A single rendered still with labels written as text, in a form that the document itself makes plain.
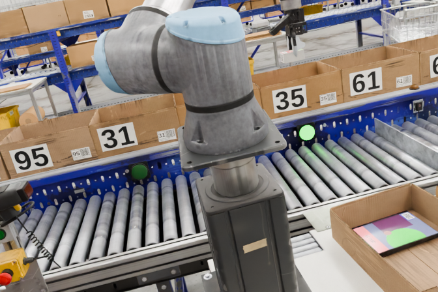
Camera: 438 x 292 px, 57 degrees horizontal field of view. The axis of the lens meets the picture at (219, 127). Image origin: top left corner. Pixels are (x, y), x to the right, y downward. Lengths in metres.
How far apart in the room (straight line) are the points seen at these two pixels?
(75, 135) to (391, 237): 1.32
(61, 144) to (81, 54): 4.34
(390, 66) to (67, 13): 5.09
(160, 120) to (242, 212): 1.03
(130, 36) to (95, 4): 5.46
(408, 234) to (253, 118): 0.61
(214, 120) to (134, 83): 0.20
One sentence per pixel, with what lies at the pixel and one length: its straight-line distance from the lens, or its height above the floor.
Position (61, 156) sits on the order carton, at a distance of 1.94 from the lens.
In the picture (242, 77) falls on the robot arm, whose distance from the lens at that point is 0.81.
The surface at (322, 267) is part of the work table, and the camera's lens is 1.21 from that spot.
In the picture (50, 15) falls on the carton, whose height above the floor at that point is 1.56.
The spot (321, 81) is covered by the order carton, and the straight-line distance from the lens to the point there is 1.95.
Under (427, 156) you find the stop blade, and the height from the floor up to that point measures 0.77.
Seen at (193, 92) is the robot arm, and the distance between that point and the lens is 0.81.
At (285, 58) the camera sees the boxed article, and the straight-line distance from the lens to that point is 1.93.
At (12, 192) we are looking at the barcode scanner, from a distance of 1.29.
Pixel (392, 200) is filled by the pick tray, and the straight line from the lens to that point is 1.37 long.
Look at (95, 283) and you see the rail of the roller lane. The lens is 1.49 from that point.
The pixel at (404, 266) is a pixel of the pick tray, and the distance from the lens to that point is 1.20.
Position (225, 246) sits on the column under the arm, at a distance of 0.92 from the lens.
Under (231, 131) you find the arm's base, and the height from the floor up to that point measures 1.24.
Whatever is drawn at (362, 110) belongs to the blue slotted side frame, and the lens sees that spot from 2.01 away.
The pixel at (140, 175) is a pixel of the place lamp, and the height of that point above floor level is 0.80.
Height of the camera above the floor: 1.52
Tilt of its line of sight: 19 degrees down
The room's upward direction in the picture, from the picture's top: 11 degrees counter-clockwise
